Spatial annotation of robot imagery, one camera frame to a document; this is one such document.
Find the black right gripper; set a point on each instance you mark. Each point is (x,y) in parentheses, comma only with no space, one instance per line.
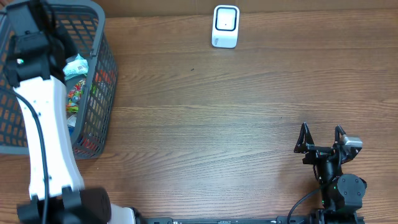
(316,152)

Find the green colourful candy bag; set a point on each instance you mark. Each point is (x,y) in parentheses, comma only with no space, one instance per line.
(75,95)

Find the light blue snack packet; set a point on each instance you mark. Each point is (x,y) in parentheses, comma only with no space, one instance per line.
(77,66)

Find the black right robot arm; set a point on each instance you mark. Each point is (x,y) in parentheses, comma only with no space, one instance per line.
(342,194)

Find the white barcode scanner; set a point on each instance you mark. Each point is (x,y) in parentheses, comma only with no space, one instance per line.
(225,26)

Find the grey plastic shopping basket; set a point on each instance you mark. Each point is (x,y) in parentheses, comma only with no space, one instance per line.
(85,22)

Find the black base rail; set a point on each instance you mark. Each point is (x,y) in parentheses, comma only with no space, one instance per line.
(278,220)

